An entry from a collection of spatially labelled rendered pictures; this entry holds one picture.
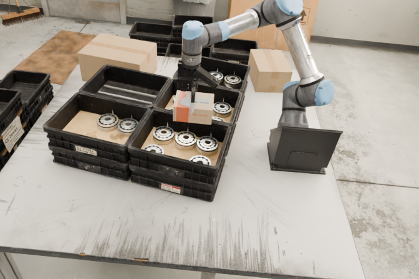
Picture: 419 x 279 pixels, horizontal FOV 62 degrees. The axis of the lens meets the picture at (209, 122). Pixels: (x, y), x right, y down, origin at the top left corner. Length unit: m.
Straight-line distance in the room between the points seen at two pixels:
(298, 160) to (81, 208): 1.02
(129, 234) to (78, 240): 0.19
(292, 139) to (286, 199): 0.28
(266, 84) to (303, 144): 0.72
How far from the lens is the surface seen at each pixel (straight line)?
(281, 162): 1.78
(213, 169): 1.44
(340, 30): 4.95
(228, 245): 1.50
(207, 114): 1.42
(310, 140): 1.70
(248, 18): 1.62
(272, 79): 2.31
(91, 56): 2.27
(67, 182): 1.75
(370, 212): 2.82
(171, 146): 1.66
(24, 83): 3.09
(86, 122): 1.84
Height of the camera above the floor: 1.97
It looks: 39 degrees down
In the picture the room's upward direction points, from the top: 6 degrees clockwise
